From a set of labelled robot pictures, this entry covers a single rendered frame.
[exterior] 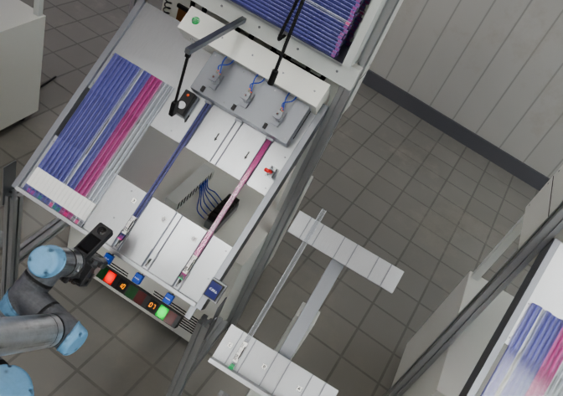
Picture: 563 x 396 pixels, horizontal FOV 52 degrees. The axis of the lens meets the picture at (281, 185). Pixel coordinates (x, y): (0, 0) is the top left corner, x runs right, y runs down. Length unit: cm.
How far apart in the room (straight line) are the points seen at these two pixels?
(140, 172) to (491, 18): 286
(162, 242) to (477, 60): 313
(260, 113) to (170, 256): 50
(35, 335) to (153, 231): 58
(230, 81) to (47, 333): 87
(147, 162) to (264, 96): 68
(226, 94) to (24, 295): 78
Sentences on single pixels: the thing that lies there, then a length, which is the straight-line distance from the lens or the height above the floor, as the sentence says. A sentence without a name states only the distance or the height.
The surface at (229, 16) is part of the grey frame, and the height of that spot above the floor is 133.
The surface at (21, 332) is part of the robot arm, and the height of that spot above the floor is 101.
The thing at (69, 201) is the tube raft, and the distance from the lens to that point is 186.
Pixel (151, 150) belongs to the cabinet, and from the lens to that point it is 231.
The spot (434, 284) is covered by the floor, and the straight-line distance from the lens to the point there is 332.
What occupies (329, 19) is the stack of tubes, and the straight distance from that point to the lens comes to 162.
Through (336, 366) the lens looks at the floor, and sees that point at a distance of 270.
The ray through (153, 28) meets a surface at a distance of 194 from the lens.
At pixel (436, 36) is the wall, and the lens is 444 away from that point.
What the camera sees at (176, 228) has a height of 82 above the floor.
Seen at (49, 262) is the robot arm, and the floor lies 97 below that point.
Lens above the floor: 210
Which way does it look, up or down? 39 degrees down
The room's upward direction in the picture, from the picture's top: 25 degrees clockwise
